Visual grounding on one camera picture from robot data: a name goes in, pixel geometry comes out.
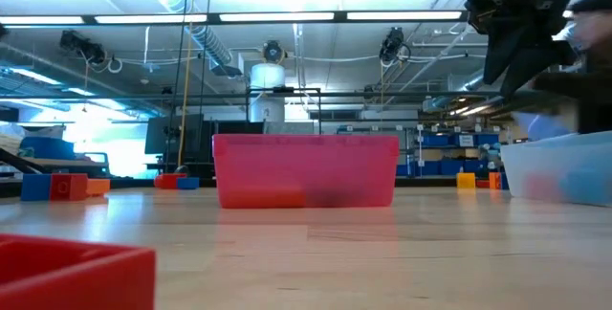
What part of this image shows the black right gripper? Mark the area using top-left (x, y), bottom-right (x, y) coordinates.
top-left (465, 0), bottom-right (588, 101)

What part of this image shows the person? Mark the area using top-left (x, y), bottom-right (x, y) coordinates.
top-left (518, 0), bottom-right (612, 142)

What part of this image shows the clear frosted plastic bin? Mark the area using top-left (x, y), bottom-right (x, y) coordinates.
top-left (499, 129), bottom-right (612, 207)

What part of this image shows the shelf with blue bins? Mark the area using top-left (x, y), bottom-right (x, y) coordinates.
top-left (395, 124), bottom-right (502, 177)

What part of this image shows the large blue block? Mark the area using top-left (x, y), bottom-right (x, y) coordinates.
top-left (557, 168), bottom-right (612, 204)

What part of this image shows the red translucent plastic bin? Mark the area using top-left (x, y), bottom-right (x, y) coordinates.
top-left (211, 132), bottom-right (401, 210)

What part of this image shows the white cylindrical tank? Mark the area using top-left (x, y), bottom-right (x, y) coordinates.
top-left (250, 62), bottom-right (287, 123)

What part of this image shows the black cabinet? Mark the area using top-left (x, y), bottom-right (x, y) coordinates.
top-left (144, 113), bottom-right (265, 178)

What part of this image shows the grey workbench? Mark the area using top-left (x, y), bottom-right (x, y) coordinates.
top-left (0, 153), bottom-right (110, 180)

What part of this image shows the blue covered object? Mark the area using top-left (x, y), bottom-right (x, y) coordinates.
top-left (19, 136), bottom-right (77, 161)

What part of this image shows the white bag pile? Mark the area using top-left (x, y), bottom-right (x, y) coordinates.
top-left (0, 122), bottom-right (67, 158)

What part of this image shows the silver spiral air duct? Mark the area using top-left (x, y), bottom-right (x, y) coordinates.
top-left (186, 25), bottom-right (244, 78)

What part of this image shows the yellow hanging cord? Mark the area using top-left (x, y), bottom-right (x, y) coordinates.
top-left (176, 0), bottom-right (198, 167)

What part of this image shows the white cable coil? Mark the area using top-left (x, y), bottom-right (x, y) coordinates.
top-left (105, 55), bottom-right (124, 75)

